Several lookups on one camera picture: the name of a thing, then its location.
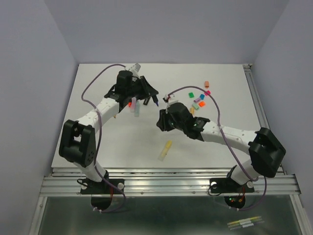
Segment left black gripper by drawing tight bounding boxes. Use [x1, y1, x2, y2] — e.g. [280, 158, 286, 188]
[126, 75, 157, 99]

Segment black highlighter blue cap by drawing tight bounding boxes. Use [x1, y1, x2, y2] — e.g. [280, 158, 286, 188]
[143, 98, 150, 106]

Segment black highlighter purple cap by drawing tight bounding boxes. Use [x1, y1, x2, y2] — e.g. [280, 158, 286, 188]
[152, 95, 158, 106]

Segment pastel green highlighter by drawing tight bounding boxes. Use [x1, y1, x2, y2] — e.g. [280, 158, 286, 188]
[134, 101, 140, 117]

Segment pastel green pen cap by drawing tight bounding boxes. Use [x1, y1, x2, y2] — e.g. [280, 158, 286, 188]
[192, 103, 199, 110]

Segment pastel purple highlighter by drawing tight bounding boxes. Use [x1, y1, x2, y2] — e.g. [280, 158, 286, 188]
[130, 97, 137, 113]

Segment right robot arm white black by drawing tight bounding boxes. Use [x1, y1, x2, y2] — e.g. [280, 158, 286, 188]
[156, 102, 286, 191]

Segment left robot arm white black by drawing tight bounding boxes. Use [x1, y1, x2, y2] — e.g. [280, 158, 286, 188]
[59, 66, 158, 193]

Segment pens on lower shelf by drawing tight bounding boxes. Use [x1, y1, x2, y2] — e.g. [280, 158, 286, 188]
[227, 216, 264, 230]

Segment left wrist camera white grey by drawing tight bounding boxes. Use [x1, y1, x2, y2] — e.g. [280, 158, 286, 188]
[125, 63, 141, 79]

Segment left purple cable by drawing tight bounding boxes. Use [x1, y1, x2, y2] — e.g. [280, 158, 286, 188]
[81, 64, 127, 213]

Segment purple cable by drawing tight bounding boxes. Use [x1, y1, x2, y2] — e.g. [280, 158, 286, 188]
[166, 85, 268, 212]
[81, 64, 127, 213]

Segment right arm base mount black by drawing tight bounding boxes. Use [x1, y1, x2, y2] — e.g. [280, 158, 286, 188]
[207, 166, 255, 211]

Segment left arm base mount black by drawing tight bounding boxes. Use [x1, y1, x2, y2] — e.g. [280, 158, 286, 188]
[76, 176, 125, 213]

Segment aluminium rail right side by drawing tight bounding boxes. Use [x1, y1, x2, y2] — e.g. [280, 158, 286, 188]
[243, 64, 286, 178]

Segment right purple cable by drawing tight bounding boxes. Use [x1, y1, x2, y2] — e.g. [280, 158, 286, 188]
[166, 85, 268, 212]

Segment aluminium rail frame front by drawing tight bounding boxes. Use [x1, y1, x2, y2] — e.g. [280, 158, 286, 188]
[40, 168, 300, 197]

